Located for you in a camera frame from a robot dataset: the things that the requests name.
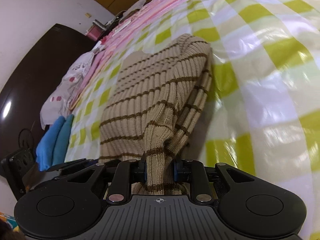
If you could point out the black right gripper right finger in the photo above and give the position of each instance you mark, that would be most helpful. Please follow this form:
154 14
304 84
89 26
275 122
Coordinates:
193 173

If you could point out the pink storage box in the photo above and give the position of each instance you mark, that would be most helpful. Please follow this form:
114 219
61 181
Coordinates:
94 32

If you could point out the light blue folded knit garment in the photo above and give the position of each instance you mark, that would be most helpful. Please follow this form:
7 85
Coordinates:
45 148

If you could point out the beige brown striped knit sweater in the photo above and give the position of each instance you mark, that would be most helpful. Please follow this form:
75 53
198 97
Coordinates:
157 101

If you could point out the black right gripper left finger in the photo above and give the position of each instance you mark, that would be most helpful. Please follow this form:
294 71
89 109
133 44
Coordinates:
127 173

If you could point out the green white checkered plastic sheet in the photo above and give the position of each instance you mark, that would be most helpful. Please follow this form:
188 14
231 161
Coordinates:
262 111

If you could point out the grey pillow with pink dots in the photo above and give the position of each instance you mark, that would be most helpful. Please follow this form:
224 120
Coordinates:
72 84

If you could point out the pink striped folded blanket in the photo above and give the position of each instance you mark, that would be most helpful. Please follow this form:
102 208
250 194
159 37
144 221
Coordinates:
100 62

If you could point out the dark wooden headboard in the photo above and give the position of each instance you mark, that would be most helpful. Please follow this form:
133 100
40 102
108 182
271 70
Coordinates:
32 82

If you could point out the grey cloth on nightstand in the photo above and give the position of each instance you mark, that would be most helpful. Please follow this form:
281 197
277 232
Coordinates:
134 8

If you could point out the teal folded garment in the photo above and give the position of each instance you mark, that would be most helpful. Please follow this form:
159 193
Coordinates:
62 142

